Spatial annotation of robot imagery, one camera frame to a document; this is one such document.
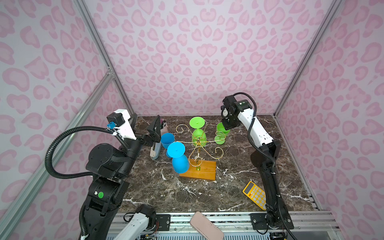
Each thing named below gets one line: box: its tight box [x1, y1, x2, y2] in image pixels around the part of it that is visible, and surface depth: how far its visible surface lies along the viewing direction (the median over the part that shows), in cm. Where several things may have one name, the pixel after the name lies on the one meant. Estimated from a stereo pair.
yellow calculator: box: [242, 181, 267, 211], surface depth 83 cm
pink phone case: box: [190, 211, 224, 240], surface depth 72 cm
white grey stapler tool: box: [150, 141, 162, 160], surface depth 97 cm
